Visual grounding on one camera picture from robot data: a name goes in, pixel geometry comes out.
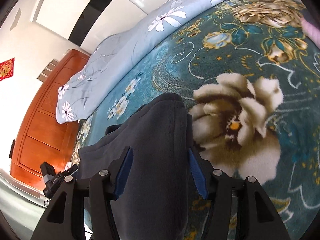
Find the lilac cloth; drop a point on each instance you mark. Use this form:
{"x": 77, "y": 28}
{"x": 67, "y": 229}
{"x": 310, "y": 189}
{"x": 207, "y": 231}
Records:
{"x": 310, "y": 30}

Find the black elongated object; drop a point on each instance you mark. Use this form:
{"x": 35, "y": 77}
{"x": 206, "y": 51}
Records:
{"x": 11, "y": 148}

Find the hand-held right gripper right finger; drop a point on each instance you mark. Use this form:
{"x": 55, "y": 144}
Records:
{"x": 197, "y": 177}

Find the grey slatted panel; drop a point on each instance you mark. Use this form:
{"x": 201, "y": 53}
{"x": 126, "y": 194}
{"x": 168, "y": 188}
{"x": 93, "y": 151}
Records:
{"x": 47, "y": 69}

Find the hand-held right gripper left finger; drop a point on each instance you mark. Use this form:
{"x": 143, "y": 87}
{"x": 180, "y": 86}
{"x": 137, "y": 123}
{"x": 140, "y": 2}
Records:
{"x": 123, "y": 175}

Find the wooden headboard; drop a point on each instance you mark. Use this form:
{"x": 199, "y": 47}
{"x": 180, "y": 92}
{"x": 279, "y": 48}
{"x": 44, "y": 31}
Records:
{"x": 42, "y": 135}

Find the black and grey fleece jacket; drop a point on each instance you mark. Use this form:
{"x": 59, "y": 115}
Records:
{"x": 155, "y": 155}

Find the light blue floral quilt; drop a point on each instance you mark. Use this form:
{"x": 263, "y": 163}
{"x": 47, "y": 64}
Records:
{"x": 125, "y": 47}

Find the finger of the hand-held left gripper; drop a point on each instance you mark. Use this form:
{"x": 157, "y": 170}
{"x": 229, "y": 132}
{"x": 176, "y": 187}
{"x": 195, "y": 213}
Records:
{"x": 71, "y": 171}

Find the white glossy wardrobe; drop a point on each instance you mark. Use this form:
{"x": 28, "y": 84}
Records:
{"x": 100, "y": 5}

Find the red wall decoration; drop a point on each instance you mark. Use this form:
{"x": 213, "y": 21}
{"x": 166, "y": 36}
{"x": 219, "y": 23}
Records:
{"x": 6, "y": 68}

